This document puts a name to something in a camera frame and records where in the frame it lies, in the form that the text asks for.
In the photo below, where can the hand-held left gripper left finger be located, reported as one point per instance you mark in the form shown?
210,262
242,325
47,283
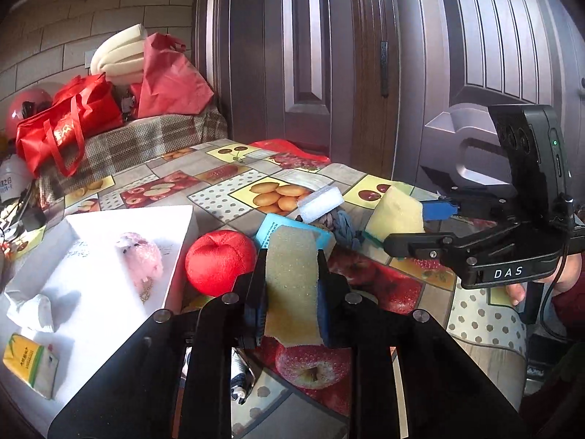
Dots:
256,311

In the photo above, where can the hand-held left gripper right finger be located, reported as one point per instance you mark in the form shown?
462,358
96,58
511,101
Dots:
327,315

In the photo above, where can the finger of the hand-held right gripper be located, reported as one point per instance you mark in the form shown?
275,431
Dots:
438,210
402,244

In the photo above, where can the yellow sponge with green pad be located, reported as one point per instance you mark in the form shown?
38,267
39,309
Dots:
292,279
395,215

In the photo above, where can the red plush apple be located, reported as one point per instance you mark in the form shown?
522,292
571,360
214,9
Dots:
219,260

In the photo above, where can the teal blue sponge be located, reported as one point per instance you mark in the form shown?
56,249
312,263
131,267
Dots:
265,233

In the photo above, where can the white foam block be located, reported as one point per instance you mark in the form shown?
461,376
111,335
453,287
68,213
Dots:
320,206

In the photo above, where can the pink plush toy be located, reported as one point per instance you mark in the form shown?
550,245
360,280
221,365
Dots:
139,256

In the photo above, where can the white cardboard box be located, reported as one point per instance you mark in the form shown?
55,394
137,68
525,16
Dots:
91,283

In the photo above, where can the yellow green tissue packet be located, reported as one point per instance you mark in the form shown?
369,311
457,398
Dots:
29,366

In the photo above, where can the person's right forearm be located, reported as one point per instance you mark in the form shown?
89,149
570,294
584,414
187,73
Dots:
571,315

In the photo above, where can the person's right hand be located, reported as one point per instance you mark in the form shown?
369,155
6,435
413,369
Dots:
573,274

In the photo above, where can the fruit print tablecloth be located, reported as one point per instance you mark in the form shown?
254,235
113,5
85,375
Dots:
210,178

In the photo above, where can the red cloth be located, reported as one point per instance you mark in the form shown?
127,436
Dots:
283,146

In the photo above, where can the plaid blanket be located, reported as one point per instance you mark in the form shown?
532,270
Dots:
137,141

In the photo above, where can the salmon red fabric bag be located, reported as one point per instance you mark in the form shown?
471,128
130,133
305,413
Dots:
173,82

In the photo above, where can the bright red tote bag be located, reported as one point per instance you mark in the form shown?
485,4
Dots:
68,119

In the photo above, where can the cream foam roll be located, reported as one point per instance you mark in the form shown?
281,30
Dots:
119,55

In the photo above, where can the red helmet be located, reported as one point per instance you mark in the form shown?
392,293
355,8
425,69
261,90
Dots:
32,100

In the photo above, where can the white wall socket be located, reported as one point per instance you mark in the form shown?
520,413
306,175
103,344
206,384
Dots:
88,59

